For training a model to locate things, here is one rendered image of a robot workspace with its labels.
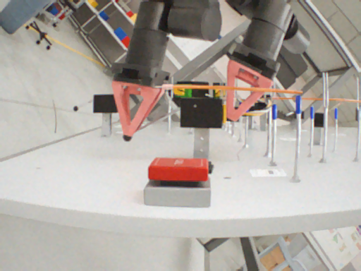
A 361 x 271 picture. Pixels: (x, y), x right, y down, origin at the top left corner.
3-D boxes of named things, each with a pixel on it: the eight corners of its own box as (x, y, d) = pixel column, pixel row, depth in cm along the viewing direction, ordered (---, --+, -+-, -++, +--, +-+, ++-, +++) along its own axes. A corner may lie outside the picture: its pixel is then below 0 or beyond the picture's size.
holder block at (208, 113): (184, 125, 57) (184, 97, 57) (223, 126, 56) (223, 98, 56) (179, 127, 53) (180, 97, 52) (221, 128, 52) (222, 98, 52)
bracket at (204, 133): (194, 160, 57) (195, 125, 57) (211, 160, 57) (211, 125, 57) (190, 165, 53) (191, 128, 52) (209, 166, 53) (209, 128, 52)
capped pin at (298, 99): (287, 181, 42) (290, 87, 41) (296, 179, 42) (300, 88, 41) (292, 183, 40) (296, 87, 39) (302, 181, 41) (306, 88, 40)
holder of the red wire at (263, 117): (271, 129, 119) (272, 95, 118) (270, 132, 106) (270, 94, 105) (257, 128, 121) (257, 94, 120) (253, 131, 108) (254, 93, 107)
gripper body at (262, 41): (267, 80, 58) (281, 41, 57) (276, 75, 48) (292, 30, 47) (230, 61, 58) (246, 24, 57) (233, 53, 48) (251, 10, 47)
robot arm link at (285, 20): (257, -14, 51) (286, -7, 48) (276, 6, 56) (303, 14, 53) (242, 20, 52) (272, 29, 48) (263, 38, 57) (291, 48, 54)
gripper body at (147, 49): (168, 84, 60) (178, 40, 59) (152, 81, 50) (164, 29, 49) (129, 77, 61) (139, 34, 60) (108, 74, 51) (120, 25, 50)
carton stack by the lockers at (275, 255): (258, 259, 758) (288, 236, 750) (257, 255, 791) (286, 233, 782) (276, 281, 750) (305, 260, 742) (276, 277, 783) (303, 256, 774)
